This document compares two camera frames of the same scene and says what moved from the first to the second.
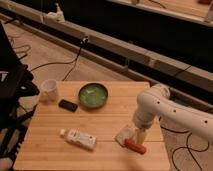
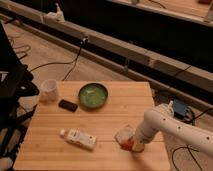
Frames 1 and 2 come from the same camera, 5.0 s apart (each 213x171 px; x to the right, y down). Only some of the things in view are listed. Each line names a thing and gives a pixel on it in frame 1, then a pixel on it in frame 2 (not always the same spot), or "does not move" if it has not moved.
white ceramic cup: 49,90 does not move
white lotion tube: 75,136 does not move
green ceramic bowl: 93,95 does not move
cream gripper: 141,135 -> 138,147
